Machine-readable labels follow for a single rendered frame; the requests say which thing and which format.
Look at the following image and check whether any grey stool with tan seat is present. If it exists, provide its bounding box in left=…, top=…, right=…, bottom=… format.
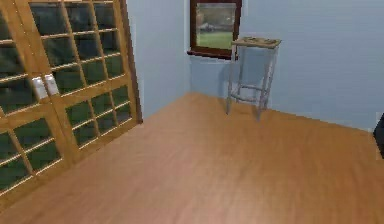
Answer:
left=225, top=36, right=283, bottom=123

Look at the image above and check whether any dark red framed window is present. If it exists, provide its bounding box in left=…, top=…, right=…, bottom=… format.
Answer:
left=187, top=0, right=243, bottom=61

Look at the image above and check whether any white door handle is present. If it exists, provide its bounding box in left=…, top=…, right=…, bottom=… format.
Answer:
left=31, top=77, right=49, bottom=100
left=44, top=74, right=60, bottom=96

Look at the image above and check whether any black furniture piece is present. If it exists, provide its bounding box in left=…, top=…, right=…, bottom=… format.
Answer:
left=372, top=113, right=384, bottom=159

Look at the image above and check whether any wooden glazed double door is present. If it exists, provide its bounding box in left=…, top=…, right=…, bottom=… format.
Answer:
left=0, top=0, right=144, bottom=212

